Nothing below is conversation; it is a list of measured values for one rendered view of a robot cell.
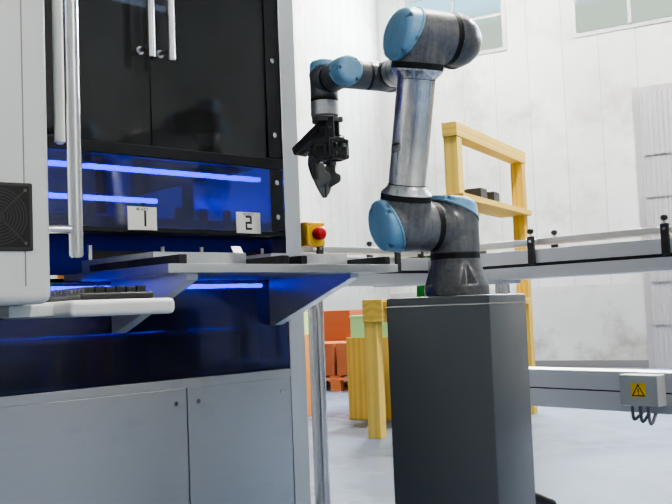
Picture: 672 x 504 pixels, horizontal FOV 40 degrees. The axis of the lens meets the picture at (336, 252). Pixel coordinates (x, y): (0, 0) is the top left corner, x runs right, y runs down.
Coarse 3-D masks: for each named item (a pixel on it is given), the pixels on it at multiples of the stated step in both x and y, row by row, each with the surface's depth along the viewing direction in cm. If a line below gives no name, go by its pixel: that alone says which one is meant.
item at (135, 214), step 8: (128, 208) 232; (136, 208) 233; (144, 208) 235; (152, 208) 236; (128, 216) 232; (136, 216) 233; (152, 216) 236; (128, 224) 231; (136, 224) 233; (152, 224) 236
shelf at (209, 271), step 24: (168, 264) 192; (192, 264) 196; (216, 264) 200; (240, 264) 205; (264, 264) 209; (288, 264) 214; (312, 264) 219; (336, 264) 225; (360, 264) 230; (384, 264) 236
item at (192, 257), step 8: (120, 256) 216; (128, 256) 214; (136, 256) 211; (144, 256) 209; (152, 256) 206; (192, 256) 213; (200, 256) 214; (208, 256) 216; (216, 256) 218; (224, 256) 219; (232, 256) 221; (240, 256) 222; (88, 264) 228
